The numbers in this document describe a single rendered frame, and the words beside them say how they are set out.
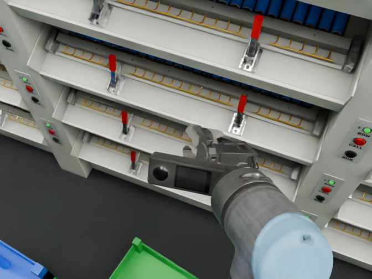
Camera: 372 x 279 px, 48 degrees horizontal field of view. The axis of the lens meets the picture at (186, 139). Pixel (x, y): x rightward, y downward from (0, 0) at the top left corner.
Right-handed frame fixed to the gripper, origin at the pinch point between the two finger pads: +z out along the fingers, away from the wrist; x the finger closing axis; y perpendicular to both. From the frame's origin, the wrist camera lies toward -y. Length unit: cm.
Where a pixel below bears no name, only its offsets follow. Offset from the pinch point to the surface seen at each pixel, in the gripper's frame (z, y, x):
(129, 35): 4.7, -11.2, 16.7
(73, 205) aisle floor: 51, -16, -44
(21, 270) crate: 11.1, -28.2, -35.6
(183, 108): 11.0, 2.3, 2.3
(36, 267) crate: 4.2, -25.0, -29.7
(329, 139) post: -10.2, 22.2, 4.9
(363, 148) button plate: -13.9, 26.4, 5.1
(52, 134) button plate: 47, -23, -19
